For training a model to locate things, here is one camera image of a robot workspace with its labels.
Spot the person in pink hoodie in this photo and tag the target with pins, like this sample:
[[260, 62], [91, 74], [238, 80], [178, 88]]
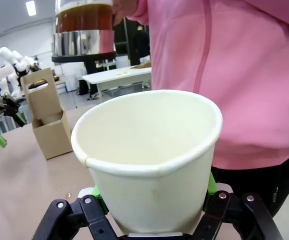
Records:
[[234, 87]]

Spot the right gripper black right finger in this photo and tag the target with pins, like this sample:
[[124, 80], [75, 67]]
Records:
[[254, 220]]

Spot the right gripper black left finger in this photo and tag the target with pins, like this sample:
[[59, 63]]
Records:
[[92, 220]]

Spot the glass kettle with brown tea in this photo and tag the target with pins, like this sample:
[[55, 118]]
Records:
[[82, 42]]

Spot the background person in black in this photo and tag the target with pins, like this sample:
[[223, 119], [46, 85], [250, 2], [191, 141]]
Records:
[[140, 45]]

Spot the black trousers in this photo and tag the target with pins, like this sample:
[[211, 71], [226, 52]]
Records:
[[279, 180]]

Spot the long white folding table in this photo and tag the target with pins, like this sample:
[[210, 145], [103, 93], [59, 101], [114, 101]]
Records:
[[117, 76]]

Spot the white paper cup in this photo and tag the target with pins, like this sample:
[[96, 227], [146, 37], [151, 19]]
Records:
[[147, 200]]

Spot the brown cardboard cup carrier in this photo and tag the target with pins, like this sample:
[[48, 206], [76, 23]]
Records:
[[52, 140]]

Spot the ceiling light panel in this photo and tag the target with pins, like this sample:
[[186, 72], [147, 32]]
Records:
[[30, 7]]

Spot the person's right hand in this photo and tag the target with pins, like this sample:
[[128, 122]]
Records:
[[122, 8]]

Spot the small pale yellow item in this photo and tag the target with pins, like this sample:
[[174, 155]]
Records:
[[122, 72]]

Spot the flat brown item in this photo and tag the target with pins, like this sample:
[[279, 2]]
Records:
[[142, 66]]

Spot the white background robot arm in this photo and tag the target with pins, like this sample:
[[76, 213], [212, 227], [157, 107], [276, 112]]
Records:
[[24, 62], [3, 52]]

